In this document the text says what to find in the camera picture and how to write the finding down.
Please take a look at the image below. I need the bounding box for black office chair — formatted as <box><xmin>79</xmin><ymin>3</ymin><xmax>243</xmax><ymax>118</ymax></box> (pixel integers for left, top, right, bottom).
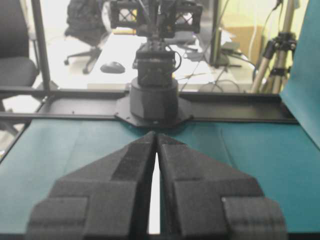
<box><xmin>0</xmin><ymin>0</ymin><xmax>39</xmax><ymax>87</ymax></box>
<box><xmin>64</xmin><ymin>0</ymin><xmax>108</xmax><ymax>75</ymax></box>

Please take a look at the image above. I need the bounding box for black vertical frame post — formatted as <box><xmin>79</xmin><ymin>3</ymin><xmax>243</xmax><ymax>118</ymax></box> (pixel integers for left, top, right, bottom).
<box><xmin>31</xmin><ymin>0</ymin><xmax>51</xmax><ymax>93</ymax></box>

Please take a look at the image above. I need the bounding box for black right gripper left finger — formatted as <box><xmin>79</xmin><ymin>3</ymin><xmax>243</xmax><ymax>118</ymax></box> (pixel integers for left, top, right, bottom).
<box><xmin>26</xmin><ymin>131</ymin><xmax>156</xmax><ymax>240</ymax></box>

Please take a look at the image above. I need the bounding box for white desk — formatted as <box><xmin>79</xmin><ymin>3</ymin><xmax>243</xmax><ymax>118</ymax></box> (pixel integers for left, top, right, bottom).
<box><xmin>87</xmin><ymin>34</ymin><xmax>253</xmax><ymax>93</ymax></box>

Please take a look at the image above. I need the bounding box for cardboard box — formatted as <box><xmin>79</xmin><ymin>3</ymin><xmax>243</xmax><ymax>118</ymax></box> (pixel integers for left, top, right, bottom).
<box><xmin>224</xmin><ymin>25</ymin><xmax>263</xmax><ymax>64</ymax></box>

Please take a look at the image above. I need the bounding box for black office chair far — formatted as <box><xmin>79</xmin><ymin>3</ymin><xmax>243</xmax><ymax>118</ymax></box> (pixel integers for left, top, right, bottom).
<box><xmin>64</xmin><ymin>0</ymin><xmax>108</xmax><ymax>75</ymax></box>

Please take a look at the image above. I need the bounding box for teal backdrop sheet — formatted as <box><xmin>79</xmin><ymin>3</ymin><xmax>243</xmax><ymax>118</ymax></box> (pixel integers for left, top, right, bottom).
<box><xmin>280</xmin><ymin>0</ymin><xmax>320</xmax><ymax>147</ymax></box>

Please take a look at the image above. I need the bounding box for black robot arm with base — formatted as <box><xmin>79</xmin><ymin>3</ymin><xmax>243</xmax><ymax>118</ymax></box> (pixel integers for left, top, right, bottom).
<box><xmin>110</xmin><ymin>0</ymin><xmax>203</xmax><ymax>128</ymax></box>

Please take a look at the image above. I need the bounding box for black computer mouse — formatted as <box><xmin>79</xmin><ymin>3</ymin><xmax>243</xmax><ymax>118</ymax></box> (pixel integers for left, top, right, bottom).
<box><xmin>100</xmin><ymin>61</ymin><xmax>126</xmax><ymax>74</ymax></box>

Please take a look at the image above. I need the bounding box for black metal frame rail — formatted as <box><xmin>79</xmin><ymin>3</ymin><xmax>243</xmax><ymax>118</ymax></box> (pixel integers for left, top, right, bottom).
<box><xmin>0</xmin><ymin>86</ymin><xmax>298</xmax><ymax>129</ymax></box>

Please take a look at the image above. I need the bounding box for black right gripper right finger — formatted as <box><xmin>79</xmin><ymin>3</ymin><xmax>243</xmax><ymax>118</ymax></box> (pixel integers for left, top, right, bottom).
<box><xmin>157</xmin><ymin>134</ymin><xmax>288</xmax><ymax>240</ymax></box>

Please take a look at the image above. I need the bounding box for black office chair near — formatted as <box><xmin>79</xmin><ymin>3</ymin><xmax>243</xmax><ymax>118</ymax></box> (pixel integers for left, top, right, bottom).
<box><xmin>0</xmin><ymin>0</ymin><xmax>39</xmax><ymax>87</ymax></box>

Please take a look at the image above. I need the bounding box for silver camera tripod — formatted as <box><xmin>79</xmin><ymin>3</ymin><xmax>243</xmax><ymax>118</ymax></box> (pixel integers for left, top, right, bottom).
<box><xmin>249</xmin><ymin>0</ymin><xmax>297</xmax><ymax>94</ymax></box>

